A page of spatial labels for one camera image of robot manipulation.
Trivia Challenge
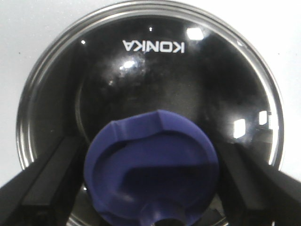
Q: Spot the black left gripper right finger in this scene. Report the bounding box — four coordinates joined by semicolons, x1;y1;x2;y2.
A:
217;143;301;226

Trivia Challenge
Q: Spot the glass lid with blue knob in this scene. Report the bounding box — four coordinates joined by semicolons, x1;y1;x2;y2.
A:
16;0;284;226

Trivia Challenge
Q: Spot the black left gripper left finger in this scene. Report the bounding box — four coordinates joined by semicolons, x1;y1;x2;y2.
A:
0;137;87;226

